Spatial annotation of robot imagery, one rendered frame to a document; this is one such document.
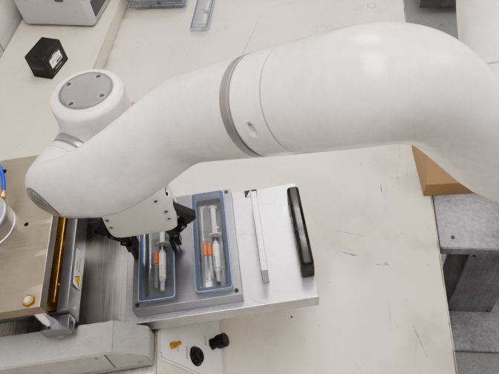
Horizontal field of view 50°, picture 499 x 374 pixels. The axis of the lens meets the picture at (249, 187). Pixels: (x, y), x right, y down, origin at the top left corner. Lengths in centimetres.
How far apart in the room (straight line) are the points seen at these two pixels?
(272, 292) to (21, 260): 36
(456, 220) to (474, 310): 77
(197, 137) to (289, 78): 12
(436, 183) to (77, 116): 80
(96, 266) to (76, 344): 18
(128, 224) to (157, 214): 5
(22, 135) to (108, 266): 59
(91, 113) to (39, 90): 98
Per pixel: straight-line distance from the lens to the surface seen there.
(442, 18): 300
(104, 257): 98
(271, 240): 88
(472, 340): 190
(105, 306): 93
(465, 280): 174
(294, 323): 105
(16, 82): 163
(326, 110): 37
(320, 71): 37
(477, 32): 48
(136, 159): 53
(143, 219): 76
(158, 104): 51
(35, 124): 148
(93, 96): 61
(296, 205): 87
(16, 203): 87
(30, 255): 80
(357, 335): 104
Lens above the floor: 171
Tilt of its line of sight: 52 degrees down
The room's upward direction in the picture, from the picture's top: 10 degrees counter-clockwise
